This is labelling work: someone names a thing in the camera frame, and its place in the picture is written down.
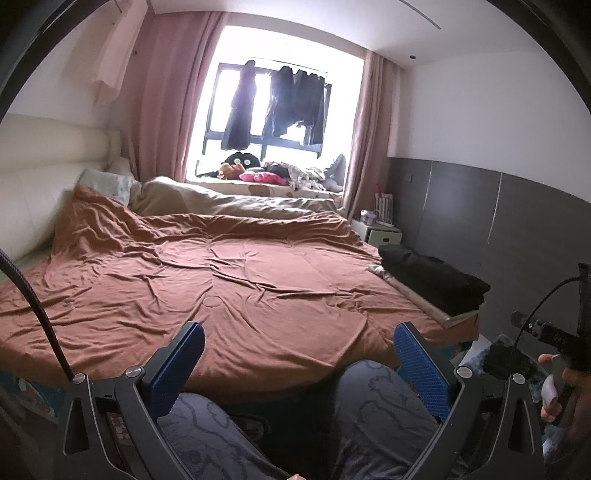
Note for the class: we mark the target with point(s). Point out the cream padded headboard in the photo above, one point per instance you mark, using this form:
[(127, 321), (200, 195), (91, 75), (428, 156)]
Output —
[(41, 184)]

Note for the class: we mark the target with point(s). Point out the beige duvet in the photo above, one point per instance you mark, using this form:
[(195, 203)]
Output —
[(221, 198)]

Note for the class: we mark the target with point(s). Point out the black round plush toy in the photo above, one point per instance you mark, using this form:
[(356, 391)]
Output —
[(242, 159)]

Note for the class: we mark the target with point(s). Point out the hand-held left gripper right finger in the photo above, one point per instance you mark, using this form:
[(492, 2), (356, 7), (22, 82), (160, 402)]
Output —
[(422, 369)]

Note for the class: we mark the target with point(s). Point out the person's grey patterned trousers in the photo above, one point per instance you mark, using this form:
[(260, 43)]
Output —
[(378, 424)]

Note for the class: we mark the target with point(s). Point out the white cup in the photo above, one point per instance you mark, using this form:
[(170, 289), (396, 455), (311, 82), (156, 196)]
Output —
[(368, 216)]

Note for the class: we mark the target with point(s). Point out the hanging dark trousers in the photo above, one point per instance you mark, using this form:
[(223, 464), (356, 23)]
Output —
[(240, 110)]

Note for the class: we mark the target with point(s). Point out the person's right hand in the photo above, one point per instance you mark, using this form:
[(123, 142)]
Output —
[(549, 406)]

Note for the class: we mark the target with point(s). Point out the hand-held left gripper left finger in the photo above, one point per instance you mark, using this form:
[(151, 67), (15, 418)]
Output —
[(178, 364)]

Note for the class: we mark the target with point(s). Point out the white pillow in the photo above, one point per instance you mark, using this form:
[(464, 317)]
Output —
[(119, 167)]

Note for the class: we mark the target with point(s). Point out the dark clothes heap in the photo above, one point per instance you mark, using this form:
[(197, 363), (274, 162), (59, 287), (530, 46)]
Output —
[(503, 360)]

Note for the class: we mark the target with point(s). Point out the grey plush toy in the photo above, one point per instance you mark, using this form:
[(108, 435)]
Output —
[(337, 170)]

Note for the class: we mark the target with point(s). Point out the window with dark frame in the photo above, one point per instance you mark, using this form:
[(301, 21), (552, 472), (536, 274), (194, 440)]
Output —
[(217, 92)]

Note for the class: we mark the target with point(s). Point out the pink plush toy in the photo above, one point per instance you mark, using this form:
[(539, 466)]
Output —
[(263, 177)]

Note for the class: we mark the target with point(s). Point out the red striped white box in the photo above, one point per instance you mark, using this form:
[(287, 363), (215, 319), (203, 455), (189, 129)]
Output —
[(384, 205)]

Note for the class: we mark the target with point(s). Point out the pile of folded black clothes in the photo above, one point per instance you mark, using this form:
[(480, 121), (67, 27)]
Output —
[(448, 302)]

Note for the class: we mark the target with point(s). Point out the large black shirt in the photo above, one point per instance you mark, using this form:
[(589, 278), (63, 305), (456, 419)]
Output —
[(415, 263)]

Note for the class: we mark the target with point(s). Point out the pink curtain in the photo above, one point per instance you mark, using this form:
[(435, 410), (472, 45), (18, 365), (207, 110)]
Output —
[(171, 92), (369, 138)]

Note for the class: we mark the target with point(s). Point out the person's left leg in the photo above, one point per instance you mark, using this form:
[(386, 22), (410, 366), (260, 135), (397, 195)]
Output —
[(217, 443)]

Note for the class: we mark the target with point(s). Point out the hanging dark shirt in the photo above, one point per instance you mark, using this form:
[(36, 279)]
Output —
[(281, 101), (314, 106)]

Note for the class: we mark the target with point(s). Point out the brown blanket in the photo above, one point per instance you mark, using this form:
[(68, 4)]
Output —
[(254, 277)]

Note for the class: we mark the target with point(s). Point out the patterned pale pillow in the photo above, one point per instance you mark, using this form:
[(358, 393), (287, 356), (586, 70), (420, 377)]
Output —
[(108, 187)]

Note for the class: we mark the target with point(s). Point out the teal printed bed sheet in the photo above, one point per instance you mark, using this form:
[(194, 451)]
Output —
[(27, 397)]

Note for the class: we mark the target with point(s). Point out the person's right forearm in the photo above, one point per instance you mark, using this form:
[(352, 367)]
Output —
[(577, 454)]

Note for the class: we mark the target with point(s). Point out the printed windowsill cushion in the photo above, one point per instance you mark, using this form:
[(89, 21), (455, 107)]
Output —
[(258, 189)]

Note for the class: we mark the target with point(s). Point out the white nightstand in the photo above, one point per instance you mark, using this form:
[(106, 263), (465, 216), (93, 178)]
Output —
[(383, 235)]

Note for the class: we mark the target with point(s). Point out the cream folded mat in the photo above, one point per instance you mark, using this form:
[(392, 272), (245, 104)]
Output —
[(415, 295)]

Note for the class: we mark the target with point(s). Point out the cream hanging cloth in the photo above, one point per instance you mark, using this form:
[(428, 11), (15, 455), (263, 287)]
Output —
[(115, 60)]

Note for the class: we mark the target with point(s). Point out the brown plush toy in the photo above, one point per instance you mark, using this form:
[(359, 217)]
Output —
[(229, 171)]

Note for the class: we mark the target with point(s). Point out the heap of mixed clothes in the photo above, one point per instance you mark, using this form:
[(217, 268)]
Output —
[(304, 177)]

